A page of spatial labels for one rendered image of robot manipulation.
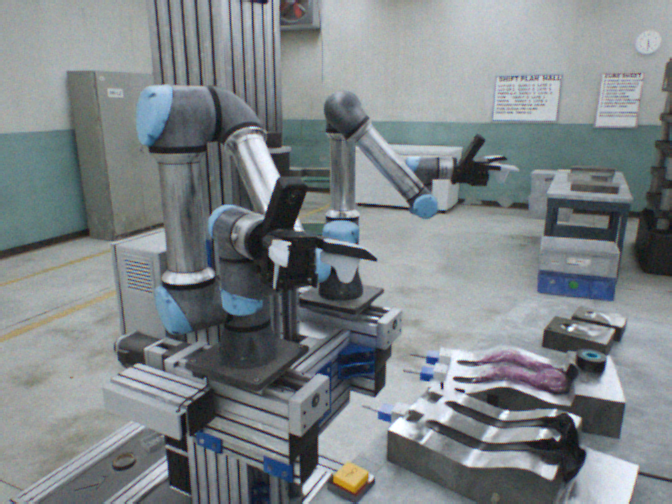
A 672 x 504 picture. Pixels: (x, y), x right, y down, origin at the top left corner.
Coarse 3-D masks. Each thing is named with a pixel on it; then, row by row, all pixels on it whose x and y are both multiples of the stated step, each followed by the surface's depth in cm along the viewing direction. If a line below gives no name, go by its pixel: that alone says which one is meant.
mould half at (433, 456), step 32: (448, 416) 132; (512, 416) 131; (576, 416) 125; (416, 448) 122; (448, 448) 120; (448, 480) 119; (480, 480) 114; (512, 480) 109; (544, 480) 105; (576, 480) 114; (608, 480) 114
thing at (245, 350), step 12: (264, 324) 126; (228, 336) 126; (240, 336) 124; (252, 336) 125; (264, 336) 126; (228, 348) 125; (240, 348) 124; (252, 348) 125; (264, 348) 126; (276, 348) 130; (228, 360) 125; (240, 360) 124; (252, 360) 124; (264, 360) 126
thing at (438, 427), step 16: (480, 416) 133; (544, 416) 124; (560, 416) 122; (448, 432) 127; (560, 432) 118; (576, 432) 119; (480, 448) 121; (496, 448) 120; (512, 448) 117; (528, 448) 112; (544, 448) 114; (560, 448) 114; (576, 448) 119; (576, 464) 117
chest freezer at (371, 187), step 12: (360, 156) 811; (408, 156) 779; (456, 156) 786; (360, 168) 816; (372, 168) 808; (360, 180) 822; (372, 180) 813; (384, 180) 804; (444, 180) 765; (360, 192) 827; (372, 192) 818; (384, 192) 810; (396, 192) 801; (444, 192) 769; (456, 192) 818; (360, 204) 837; (384, 204) 815; (396, 204) 806; (444, 204) 774
